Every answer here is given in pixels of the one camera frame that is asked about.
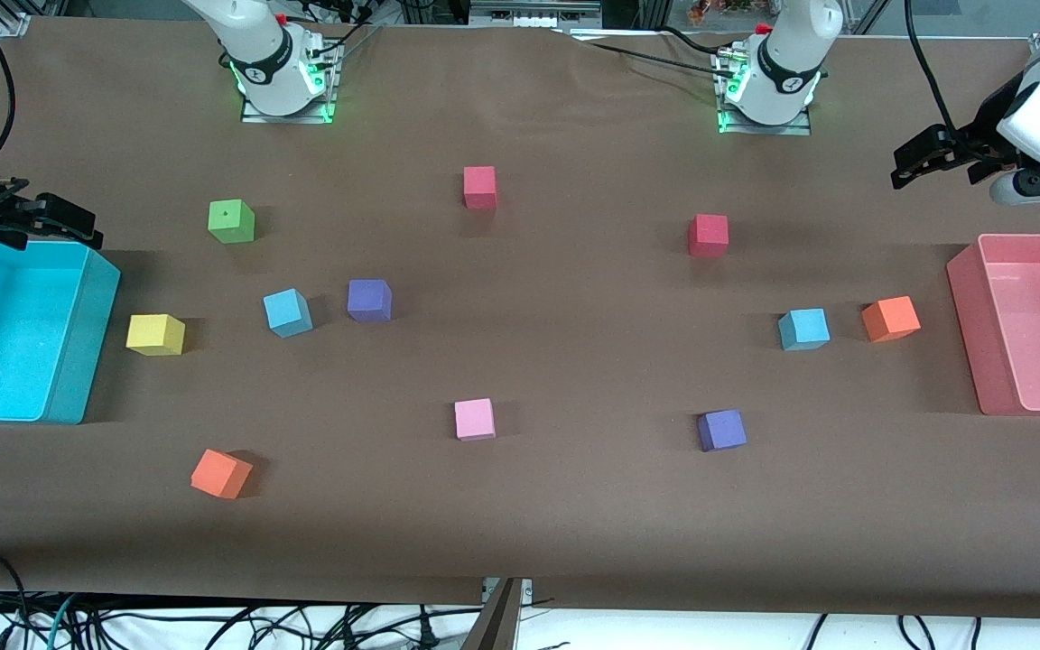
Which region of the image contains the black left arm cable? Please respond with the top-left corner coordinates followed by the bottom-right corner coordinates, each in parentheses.
top-left (902, 0), bottom-right (1019, 165)

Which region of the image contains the light blue foam cube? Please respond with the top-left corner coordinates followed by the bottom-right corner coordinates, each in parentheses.
top-left (778, 308), bottom-right (831, 351)
top-left (263, 288), bottom-right (314, 339)

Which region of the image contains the dark metal beam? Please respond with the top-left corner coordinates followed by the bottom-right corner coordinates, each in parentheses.
top-left (461, 580), bottom-right (522, 650)

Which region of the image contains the black cable across cover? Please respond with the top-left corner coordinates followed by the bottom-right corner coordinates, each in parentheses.
top-left (565, 25), bottom-right (734, 73)

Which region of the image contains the yellow foam cube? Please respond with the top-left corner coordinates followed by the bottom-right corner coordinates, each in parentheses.
top-left (126, 313), bottom-right (186, 357)

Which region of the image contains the green foam cube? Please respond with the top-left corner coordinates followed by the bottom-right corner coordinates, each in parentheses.
top-left (208, 200), bottom-right (256, 245)

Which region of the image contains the grey power strip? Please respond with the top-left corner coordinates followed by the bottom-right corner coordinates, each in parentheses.
top-left (469, 0), bottom-right (604, 28)

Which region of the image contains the orange foam cube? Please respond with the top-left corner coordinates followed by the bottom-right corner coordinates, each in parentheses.
top-left (190, 449), bottom-right (254, 500)
top-left (861, 295), bottom-right (922, 343)

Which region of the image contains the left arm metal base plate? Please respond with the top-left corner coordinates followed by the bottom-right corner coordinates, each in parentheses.
top-left (717, 90), bottom-right (813, 136)

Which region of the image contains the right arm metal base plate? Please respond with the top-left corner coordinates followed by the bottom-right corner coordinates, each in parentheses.
top-left (240, 41), bottom-right (338, 125)

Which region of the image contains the pink foam cube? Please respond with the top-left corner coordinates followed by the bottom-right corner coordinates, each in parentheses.
top-left (454, 398), bottom-right (497, 442)

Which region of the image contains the purple foam cube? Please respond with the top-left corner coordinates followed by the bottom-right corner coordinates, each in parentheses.
top-left (347, 279), bottom-right (393, 323)
top-left (697, 409), bottom-right (748, 452)

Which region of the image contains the red foam cube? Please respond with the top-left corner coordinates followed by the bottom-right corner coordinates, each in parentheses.
top-left (463, 165), bottom-right (498, 210)
top-left (688, 214), bottom-right (729, 258)

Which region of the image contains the cyan plastic bin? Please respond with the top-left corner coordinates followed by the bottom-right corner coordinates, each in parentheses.
top-left (0, 239), bottom-right (121, 425)

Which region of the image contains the black floor cable tangle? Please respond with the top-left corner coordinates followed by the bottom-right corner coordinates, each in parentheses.
top-left (28, 591), bottom-right (453, 650)

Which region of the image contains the brown table cover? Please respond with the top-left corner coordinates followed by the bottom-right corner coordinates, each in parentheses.
top-left (0, 16), bottom-right (1040, 620)

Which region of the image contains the thin black base cable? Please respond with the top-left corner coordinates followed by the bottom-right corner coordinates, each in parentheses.
top-left (320, 22), bottom-right (387, 60)

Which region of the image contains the teal floor cable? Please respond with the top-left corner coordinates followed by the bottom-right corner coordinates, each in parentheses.
top-left (44, 593), bottom-right (81, 650)

